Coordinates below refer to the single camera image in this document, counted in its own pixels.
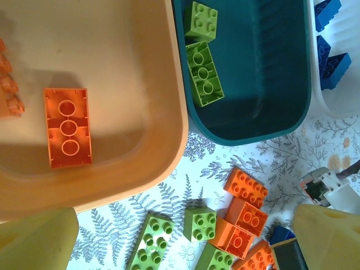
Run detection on orange plastic container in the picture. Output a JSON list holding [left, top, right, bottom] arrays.
[[0, 0, 190, 223]]

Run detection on teal plastic container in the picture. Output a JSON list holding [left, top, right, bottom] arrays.
[[171, 0, 313, 147]]

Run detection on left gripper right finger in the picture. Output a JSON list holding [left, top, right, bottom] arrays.
[[269, 204, 360, 270]]

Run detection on white plastic container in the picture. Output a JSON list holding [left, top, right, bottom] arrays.
[[306, 0, 360, 119]]

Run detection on floral patterned table cover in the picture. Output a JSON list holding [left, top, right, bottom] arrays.
[[67, 115, 360, 270]]

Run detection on small green lego brick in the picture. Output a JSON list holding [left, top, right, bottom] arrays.
[[184, 1, 219, 43], [184, 206, 218, 243]]

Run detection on orange lego brick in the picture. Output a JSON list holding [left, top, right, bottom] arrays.
[[208, 218, 255, 259], [232, 239, 278, 270], [224, 196, 269, 237], [224, 168, 269, 209], [0, 38, 26, 120], [43, 88, 93, 169]]

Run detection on small blue lego brick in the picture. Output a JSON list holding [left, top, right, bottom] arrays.
[[269, 224, 296, 245]]

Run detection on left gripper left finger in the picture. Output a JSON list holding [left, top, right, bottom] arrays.
[[0, 207, 79, 270]]

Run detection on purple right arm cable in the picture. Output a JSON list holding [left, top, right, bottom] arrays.
[[337, 159, 360, 181]]

